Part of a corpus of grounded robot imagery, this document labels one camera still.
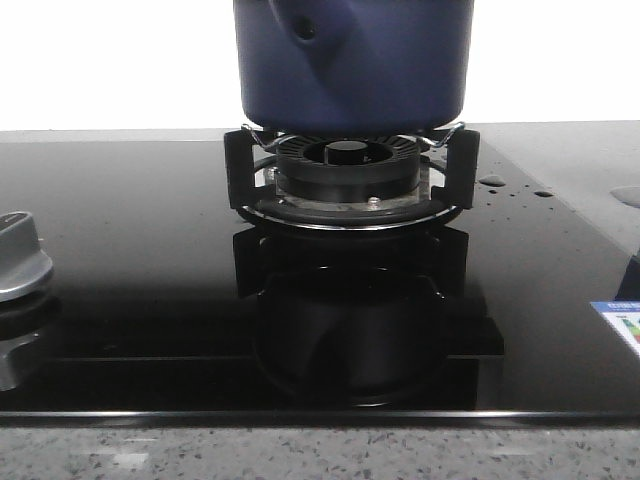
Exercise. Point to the dark blue cooking pot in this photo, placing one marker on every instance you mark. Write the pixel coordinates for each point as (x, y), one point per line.
(353, 67)

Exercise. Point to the black pot support grate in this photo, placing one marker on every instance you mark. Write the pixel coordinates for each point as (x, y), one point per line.
(448, 165)

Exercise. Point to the black gas burner head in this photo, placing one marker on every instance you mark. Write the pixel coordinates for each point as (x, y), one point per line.
(348, 170)

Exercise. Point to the black glass gas cooktop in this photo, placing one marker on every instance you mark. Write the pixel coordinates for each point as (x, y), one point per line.
(166, 308)

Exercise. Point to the silver stove control knob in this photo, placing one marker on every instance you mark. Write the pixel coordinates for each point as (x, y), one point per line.
(25, 267)

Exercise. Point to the energy label sticker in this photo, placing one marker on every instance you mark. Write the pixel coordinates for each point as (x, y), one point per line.
(623, 318)

